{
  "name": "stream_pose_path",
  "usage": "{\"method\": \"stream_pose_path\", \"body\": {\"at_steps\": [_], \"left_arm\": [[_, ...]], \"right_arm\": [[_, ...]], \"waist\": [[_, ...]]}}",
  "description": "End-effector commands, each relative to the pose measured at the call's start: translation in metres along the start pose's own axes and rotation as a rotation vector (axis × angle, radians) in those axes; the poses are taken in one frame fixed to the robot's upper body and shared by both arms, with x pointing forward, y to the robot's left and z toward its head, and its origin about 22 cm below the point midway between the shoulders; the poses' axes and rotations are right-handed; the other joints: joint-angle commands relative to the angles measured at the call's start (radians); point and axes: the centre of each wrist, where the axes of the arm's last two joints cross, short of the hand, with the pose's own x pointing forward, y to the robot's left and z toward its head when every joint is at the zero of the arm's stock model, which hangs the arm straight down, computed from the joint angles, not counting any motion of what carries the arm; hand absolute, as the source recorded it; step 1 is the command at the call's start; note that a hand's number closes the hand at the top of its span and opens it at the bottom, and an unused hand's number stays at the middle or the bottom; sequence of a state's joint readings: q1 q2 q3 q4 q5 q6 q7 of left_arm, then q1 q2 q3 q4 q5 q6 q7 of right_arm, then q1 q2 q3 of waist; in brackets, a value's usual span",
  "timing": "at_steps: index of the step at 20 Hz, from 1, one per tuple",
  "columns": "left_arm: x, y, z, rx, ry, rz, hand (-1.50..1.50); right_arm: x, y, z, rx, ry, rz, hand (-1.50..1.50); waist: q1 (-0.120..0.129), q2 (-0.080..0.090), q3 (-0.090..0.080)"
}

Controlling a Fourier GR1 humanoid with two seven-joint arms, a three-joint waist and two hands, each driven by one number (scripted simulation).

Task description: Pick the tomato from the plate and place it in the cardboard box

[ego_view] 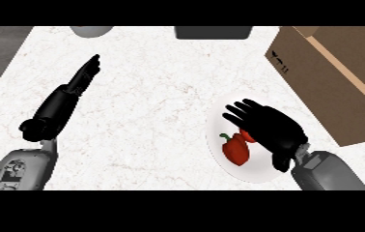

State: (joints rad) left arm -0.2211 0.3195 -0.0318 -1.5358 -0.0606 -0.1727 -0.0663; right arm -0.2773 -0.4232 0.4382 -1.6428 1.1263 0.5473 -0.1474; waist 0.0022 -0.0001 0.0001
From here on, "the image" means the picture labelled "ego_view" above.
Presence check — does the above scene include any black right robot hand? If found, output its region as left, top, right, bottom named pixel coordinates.
left=222, top=98, right=309, bottom=174

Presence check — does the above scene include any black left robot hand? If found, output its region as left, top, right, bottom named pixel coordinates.
left=20, top=53, right=102, bottom=143

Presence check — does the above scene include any red tomato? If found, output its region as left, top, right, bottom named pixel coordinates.
left=238, top=129, right=259, bottom=144

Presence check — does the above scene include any white plate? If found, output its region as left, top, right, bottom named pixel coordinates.
left=204, top=91, right=300, bottom=184

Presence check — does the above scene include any brown cardboard box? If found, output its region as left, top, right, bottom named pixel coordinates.
left=263, top=26, right=365, bottom=148

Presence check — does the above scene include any red bell pepper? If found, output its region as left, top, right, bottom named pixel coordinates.
left=219, top=132, right=252, bottom=167

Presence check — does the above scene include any grey round bowl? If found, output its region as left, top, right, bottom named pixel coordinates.
left=70, top=26, right=116, bottom=39

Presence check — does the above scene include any dark grey rectangular appliance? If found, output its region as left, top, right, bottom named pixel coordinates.
left=173, top=26, right=255, bottom=41

